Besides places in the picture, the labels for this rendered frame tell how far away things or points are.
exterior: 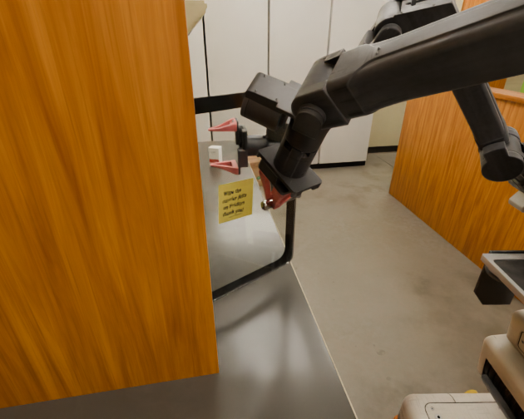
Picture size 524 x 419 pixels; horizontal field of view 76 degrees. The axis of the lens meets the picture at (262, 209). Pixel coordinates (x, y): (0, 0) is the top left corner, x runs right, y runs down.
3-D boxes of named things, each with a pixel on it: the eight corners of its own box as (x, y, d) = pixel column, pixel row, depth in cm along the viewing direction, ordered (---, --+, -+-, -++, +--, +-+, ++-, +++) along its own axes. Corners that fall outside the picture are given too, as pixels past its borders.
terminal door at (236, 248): (173, 319, 64) (135, 104, 45) (290, 259, 80) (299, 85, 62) (175, 322, 63) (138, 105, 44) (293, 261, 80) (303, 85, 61)
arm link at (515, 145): (543, 170, 70) (538, 153, 73) (515, 142, 67) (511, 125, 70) (496, 188, 77) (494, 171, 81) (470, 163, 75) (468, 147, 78)
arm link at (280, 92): (325, 120, 38) (351, 67, 41) (236, 77, 39) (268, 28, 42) (302, 165, 50) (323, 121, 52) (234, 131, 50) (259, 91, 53)
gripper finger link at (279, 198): (269, 223, 59) (285, 187, 52) (246, 194, 62) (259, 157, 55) (296, 210, 62) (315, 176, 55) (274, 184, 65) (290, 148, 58)
